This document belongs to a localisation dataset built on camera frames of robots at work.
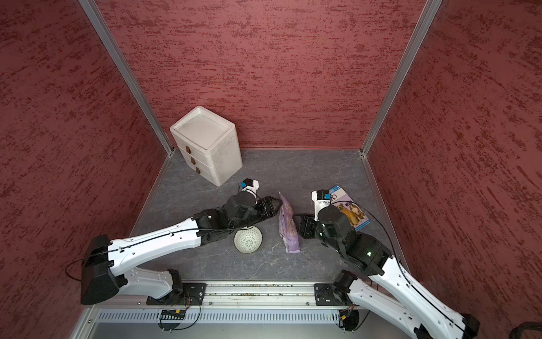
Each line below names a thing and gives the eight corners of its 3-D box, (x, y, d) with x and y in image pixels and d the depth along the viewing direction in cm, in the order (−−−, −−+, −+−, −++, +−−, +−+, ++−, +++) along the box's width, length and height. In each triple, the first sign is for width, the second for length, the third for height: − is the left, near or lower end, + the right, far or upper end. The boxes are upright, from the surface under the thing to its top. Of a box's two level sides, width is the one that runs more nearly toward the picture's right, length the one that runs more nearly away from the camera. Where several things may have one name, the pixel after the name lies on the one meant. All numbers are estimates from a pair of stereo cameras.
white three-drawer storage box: (183, 165, 116) (163, 127, 95) (212, 143, 127) (199, 105, 106) (220, 191, 105) (206, 154, 84) (248, 165, 116) (242, 127, 95)
